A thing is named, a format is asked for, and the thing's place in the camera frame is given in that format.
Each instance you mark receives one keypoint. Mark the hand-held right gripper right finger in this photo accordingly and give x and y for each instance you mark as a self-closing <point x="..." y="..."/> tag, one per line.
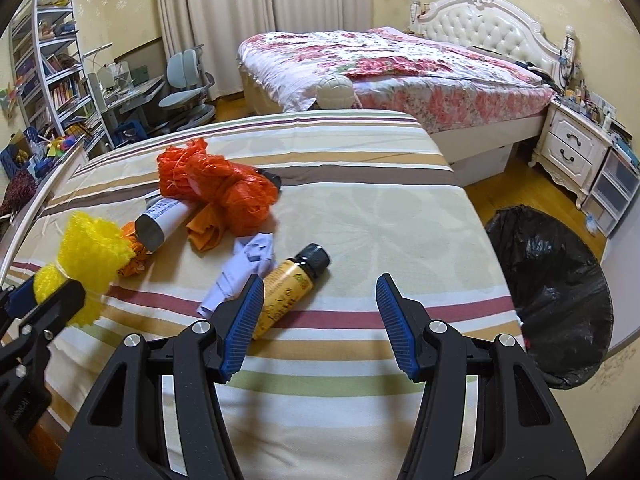
<point x="395" y="320"/>

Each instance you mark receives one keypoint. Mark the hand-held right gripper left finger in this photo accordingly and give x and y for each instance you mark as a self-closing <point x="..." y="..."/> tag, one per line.
<point x="245" y="320"/>

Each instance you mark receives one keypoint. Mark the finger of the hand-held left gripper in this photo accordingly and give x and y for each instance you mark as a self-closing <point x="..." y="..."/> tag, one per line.
<point x="57" y="305"/>
<point x="17" y="297"/>

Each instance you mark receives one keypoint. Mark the yellow bottle with black cap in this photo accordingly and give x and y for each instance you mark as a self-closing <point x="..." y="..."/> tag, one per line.
<point x="285" y="290"/>

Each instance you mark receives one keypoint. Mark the white paper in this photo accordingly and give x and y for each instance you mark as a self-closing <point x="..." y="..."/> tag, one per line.
<point x="245" y="260"/>

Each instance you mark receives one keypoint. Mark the yellow foam mesh sleeve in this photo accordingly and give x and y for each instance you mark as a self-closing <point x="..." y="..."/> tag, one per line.
<point x="90" y="250"/>

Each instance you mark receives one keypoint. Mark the white sachet with blue print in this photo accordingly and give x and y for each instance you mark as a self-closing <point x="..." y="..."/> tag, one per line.
<point x="162" y="220"/>

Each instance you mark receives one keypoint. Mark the orange mesh bag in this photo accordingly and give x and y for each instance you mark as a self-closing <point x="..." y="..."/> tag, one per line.
<point x="225" y="185"/>

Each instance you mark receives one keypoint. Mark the bin with black bag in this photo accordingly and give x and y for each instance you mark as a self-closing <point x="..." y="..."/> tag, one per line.
<point x="550" y="285"/>

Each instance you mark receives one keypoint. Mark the dark red fluffy cloth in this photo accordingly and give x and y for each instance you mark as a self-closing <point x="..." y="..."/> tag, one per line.
<point x="17" y="191"/>

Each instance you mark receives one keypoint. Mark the striped bed sheet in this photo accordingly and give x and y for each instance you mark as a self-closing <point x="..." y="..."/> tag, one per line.
<point x="350" y="220"/>

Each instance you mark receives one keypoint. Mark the pile of colourful toys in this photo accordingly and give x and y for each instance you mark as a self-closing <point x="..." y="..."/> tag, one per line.
<point x="57" y="145"/>

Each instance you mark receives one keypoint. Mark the bed with floral cover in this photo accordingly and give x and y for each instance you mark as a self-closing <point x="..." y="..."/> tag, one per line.
<point x="480" y="147"/>

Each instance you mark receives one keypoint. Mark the grey study desk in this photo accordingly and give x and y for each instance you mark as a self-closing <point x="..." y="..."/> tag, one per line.
<point x="140" y="92"/>

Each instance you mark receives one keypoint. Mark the white volleyball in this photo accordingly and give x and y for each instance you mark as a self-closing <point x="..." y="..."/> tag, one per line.
<point x="336" y="92"/>

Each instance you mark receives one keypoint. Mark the white bookshelf with books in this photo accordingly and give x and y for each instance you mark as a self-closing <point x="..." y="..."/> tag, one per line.
<point x="50" y="55"/>

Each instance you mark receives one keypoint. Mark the white nightstand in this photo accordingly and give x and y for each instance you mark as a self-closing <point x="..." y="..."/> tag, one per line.
<point x="570" y="145"/>

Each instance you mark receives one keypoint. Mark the plastic drawer unit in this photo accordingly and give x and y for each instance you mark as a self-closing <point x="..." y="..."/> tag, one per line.
<point x="612" y="190"/>

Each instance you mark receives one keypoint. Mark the white desk lamp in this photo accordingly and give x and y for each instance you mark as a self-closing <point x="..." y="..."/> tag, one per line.
<point x="97" y="51"/>

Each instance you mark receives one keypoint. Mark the pale blue desk chair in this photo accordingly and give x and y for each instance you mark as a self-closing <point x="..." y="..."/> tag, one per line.
<point x="182" y="67"/>

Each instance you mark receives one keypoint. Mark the bed with floral quilt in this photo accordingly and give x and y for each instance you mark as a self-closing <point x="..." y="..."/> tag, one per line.
<point x="380" y="60"/>

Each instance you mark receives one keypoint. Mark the black items on bedspread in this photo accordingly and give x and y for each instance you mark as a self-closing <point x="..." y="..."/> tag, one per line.
<point x="532" y="70"/>

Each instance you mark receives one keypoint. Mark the clutter of small bottles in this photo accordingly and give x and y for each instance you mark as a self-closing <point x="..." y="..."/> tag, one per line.
<point x="585" y="95"/>

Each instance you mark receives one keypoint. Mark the white tufted headboard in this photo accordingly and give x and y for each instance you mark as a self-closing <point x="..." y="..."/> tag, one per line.
<point x="490" y="25"/>

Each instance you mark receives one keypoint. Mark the cream curtain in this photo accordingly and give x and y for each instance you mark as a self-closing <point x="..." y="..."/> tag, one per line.
<point x="225" y="0"/>

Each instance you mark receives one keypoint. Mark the white bed rail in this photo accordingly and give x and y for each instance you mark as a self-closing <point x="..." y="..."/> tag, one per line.
<point x="45" y="185"/>

